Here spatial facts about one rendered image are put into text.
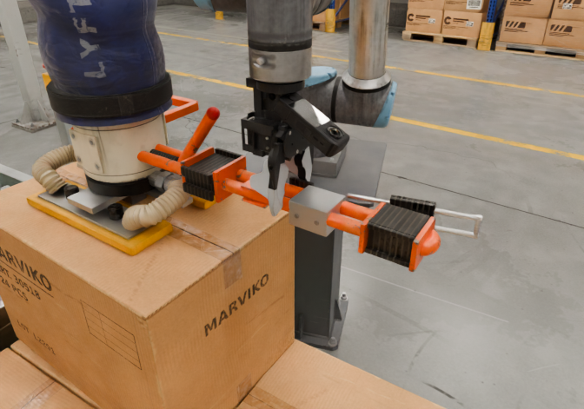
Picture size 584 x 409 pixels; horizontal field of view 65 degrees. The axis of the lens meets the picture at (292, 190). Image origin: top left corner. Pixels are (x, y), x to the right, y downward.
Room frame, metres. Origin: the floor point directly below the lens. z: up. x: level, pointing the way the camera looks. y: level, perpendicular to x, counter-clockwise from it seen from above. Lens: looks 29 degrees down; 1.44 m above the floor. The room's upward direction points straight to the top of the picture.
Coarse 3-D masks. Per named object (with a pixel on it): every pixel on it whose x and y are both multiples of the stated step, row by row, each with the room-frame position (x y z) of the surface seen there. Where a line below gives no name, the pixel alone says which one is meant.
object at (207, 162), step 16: (192, 160) 0.74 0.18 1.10; (208, 160) 0.76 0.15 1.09; (224, 160) 0.76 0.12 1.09; (240, 160) 0.74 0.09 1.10; (192, 176) 0.70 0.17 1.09; (208, 176) 0.68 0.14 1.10; (224, 176) 0.70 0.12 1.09; (192, 192) 0.71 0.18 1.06; (208, 192) 0.69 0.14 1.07; (224, 192) 0.70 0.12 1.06
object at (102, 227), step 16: (48, 192) 0.86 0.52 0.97; (64, 192) 0.83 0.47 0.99; (48, 208) 0.81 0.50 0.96; (64, 208) 0.80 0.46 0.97; (80, 208) 0.79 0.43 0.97; (112, 208) 0.75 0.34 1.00; (128, 208) 0.79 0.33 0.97; (80, 224) 0.75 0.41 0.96; (96, 224) 0.74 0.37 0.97; (112, 224) 0.74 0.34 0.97; (160, 224) 0.74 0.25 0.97; (112, 240) 0.69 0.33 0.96; (128, 240) 0.69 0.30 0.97; (144, 240) 0.69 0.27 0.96
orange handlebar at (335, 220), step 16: (176, 96) 1.16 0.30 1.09; (176, 112) 1.05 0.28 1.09; (192, 112) 1.09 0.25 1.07; (160, 144) 0.85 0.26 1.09; (144, 160) 0.80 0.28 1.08; (160, 160) 0.78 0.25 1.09; (240, 176) 0.72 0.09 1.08; (240, 192) 0.67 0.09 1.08; (256, 192) 0.65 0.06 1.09; (288, 192) 0.67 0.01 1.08; (288, 208) 0.62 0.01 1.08; (352, 208) 0.60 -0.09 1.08; (368, 208) 0.60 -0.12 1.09; (336, 224) 0.57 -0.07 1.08; (352, 224) 0.56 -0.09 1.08; (432, 240) 0.52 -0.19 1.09
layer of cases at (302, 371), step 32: (32, 352) 0.81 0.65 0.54; (288, 352) 0.81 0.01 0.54; (320, 352) 0.81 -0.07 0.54; (0, 384) 0.72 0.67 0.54; (32, 384) 0.72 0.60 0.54; (64, 384) 0.72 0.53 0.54; (256, 384) 0.72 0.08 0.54; (288, 384) 0.72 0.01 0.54; (320, 384) 0.72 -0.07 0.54; (352, 384) 0.72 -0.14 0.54; (384, 384) 0.72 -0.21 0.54
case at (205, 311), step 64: (0, 192) 0.91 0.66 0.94; (0, 256) 0.80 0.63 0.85; (64, 256) 0.67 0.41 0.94; (128, 256) 0.67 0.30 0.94; (192, 256) 0.67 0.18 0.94; (256, 256) 0.73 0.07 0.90; (64, 320) 0.68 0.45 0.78; (128, 320) 0.54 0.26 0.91; (192, 320) 0.59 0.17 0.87; (256, 320) 0.73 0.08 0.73; (128, 384) 0.57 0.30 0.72; (192, 384) 0.57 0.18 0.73
